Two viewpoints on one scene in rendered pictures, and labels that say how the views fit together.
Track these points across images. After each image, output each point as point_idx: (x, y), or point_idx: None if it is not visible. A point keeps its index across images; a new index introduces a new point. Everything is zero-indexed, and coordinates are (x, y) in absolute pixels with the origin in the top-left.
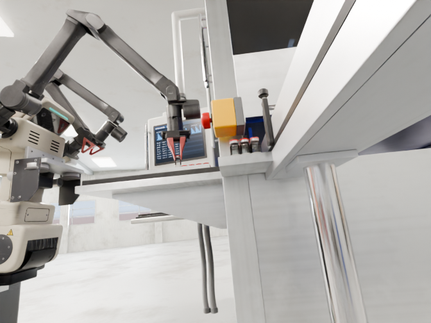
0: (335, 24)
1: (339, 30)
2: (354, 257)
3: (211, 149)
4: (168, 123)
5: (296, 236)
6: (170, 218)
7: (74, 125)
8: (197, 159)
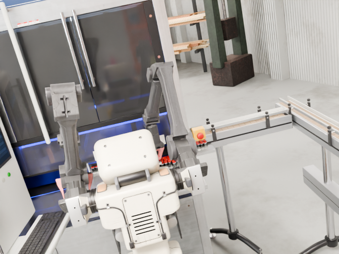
0: (258, 130)
1: (258, 131)
2: None
3: (10, 145)
4: (158, 137)
5: None
6: (62, 232)
7: (80, 163)
8: (5, 164)
